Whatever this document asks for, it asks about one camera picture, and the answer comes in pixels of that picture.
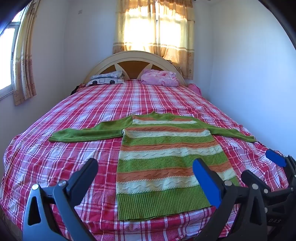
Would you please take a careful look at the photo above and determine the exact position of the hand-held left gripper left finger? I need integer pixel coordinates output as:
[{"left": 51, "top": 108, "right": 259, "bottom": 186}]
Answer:
[{"left": 22, "top": 158, "right": 99, "bottom": 241}]

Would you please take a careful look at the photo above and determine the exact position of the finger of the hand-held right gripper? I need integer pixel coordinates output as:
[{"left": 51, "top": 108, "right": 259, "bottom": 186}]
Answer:
[
  {"left": 240, "top": 170, "right": 272, "bottom": 194},
  {"left": 265, "top": 149, "right": 296, "bottom": 183}
]

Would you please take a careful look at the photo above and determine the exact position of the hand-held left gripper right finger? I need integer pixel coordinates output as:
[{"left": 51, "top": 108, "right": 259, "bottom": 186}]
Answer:
[{"left": 192, "top": 158, "right": 269, "bottom": 241}]

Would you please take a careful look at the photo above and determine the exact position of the green orange striped knit sweater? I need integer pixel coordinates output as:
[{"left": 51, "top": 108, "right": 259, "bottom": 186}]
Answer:
[{"left": 49, "top": 111, "right": 258, "bottom": 221}]

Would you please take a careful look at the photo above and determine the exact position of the red plaid bed sheet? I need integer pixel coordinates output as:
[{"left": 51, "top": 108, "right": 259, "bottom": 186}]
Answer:
[{"left": 0, "top": 79, "right": 294, "bottom": 241}]

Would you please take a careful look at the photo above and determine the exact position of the white dotted patterned pillow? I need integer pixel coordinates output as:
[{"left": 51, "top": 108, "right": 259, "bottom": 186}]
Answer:
[{"left": 86, "top": 70, "right": 125, "bottom": 87}]

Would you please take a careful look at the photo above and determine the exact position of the pink floral pillow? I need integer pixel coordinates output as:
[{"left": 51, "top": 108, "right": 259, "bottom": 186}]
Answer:
[{"left": 141, "top": 69, "right": 179, "bottom": 87}]

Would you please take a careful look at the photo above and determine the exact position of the cream wooden headboard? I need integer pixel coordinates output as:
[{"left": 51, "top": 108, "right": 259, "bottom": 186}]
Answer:
[{"left": 83, "top": 51, "right": 186, "bottom": 86}]

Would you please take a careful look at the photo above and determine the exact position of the beige side window curtain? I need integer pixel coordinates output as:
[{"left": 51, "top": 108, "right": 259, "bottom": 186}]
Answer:
[{"left": 12, "top": 0, "right": 38, "bottom": 106}]

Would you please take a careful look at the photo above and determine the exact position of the side window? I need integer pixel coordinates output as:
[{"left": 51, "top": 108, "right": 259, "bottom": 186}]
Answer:
[{"left": 0, "top": 20, "right": 22, "bottom": 99}]

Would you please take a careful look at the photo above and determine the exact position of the yellow patterned window curtain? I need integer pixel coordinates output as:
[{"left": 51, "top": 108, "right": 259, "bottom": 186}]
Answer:
[{"left": 112, "top": 0, "right": 196, "bottom": 80}]

